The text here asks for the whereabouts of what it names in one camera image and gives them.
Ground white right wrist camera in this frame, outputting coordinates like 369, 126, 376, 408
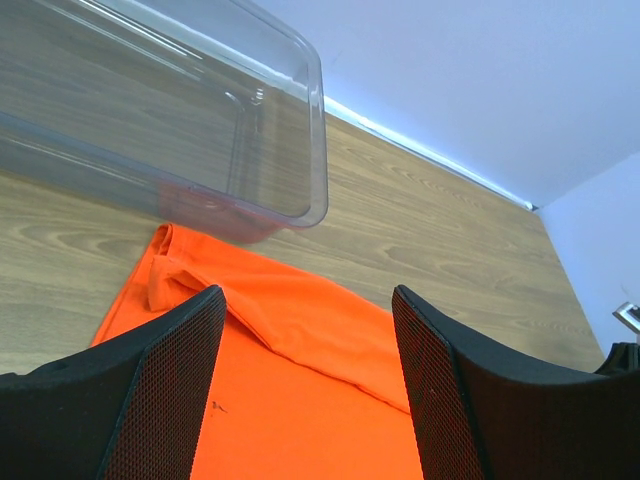
613, 302, 640, 335

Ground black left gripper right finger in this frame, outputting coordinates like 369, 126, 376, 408
392, 285, 639, 479

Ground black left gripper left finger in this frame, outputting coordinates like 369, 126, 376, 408
1, 286, 226, 479

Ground orange t shirt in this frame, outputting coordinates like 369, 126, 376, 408
95, 224, 422, 479

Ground clear plastic bin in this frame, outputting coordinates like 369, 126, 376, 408
1, 1, 329, 243

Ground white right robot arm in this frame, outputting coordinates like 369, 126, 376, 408
595, 342, 639, 376

